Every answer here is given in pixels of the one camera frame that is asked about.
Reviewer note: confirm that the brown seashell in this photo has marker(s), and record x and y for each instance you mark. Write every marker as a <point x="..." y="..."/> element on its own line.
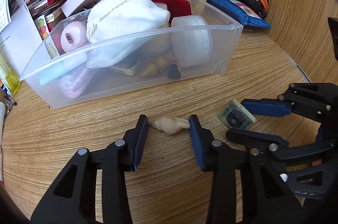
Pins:
<point x="161" y="61"/>
<point x="149" y="70"/>

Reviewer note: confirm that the white printed paper sheet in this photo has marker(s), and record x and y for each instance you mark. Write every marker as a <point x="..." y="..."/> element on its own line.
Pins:
<point x="4" y="9"/>

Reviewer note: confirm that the yellow spray bottle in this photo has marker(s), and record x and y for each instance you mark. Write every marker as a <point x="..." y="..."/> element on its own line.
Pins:
<point x="12" y="81"/>

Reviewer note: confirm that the wooden desktop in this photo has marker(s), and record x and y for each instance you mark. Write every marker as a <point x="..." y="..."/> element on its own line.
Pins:
<point x="105" y="131"/>

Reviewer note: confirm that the blue zip pouch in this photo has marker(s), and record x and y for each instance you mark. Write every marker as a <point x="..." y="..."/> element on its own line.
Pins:
<point x="235" y="9"/>

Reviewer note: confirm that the cream pillar candle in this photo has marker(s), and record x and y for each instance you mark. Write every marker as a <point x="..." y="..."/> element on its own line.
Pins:
<point x="158" y="41"/>

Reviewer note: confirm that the small red box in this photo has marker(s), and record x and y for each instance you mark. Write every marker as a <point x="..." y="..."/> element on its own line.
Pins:
<point x="56" y="40"/>

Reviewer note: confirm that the white file box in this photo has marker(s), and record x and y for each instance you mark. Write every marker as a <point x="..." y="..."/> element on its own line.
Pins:
<point x="21" y="36"/>

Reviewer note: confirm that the black charm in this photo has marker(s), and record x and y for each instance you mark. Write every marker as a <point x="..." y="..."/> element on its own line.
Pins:
<point x="173" y="72"/>

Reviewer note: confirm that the red pouch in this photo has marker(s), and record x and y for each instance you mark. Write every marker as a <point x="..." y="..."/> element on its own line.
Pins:
<point x="179" y="7"/>

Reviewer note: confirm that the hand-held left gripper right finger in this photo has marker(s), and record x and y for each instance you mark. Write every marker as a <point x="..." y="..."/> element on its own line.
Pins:
<point x="196" y="142"/>

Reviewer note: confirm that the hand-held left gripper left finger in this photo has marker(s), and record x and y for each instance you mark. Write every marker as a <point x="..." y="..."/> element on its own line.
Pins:
<point x="141" y="139"/>

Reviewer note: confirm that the fruit printed carton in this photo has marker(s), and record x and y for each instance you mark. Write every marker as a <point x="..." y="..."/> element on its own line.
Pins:
<point x="42" y="27"/>

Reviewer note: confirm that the small white box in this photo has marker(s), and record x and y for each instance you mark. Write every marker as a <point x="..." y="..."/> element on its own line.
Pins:
<point x="76" y="0"/>

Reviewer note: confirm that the pale seashell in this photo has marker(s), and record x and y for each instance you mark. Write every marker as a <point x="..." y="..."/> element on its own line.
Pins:
<point x="169" y="125"/>

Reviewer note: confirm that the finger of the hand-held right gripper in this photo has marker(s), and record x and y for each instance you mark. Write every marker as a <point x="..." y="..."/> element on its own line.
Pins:
<point x="264" y="140"/>
<point x="266" y="107"/>

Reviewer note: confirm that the light blue item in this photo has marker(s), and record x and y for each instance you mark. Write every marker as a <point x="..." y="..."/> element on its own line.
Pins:
<point x="60" y="69"/>

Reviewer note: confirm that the clear plastic bin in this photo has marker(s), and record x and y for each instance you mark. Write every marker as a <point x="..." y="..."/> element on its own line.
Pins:
<point x="105" y="93"/>

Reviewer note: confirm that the metal nail clippers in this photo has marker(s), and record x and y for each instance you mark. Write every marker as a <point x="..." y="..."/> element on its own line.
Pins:
<point x="8" y="103"/>

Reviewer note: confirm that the stack of flat packets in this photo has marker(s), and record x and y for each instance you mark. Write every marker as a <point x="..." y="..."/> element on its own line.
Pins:
<point x="45" y="0"/>

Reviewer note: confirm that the pink round jar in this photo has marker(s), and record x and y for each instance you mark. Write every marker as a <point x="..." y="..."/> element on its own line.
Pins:
<point x="72" y="37"/>

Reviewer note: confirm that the white round jar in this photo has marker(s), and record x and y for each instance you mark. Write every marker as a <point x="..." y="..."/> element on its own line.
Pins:
<point x="192" y="41"/>

